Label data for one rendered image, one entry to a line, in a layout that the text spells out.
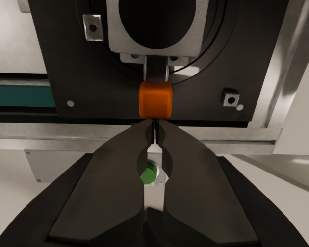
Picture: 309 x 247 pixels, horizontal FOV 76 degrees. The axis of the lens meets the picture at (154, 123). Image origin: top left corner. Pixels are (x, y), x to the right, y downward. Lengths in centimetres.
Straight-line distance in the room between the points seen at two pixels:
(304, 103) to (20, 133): 46
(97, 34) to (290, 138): 40
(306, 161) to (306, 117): 152
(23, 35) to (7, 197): 43
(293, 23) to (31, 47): 30
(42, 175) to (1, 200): 30
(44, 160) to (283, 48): 34
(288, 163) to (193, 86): 171
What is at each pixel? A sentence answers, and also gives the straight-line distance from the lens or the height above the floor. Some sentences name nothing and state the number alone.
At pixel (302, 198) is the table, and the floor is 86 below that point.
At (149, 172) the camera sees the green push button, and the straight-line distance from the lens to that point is 30.
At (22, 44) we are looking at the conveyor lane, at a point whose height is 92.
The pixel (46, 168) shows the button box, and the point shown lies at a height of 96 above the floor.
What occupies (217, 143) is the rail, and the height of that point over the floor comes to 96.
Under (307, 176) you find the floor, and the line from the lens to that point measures 209.
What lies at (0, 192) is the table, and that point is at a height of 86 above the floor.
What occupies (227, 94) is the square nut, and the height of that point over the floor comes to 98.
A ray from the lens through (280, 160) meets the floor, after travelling 185.
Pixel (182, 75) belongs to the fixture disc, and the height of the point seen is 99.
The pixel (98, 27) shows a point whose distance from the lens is 18.
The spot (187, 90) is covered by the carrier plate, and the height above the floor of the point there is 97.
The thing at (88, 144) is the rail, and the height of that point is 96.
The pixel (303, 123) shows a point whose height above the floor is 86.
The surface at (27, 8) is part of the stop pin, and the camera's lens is 25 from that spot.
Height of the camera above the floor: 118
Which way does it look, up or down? 59 degrees down
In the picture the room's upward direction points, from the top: 179 degrees counter-clockwise
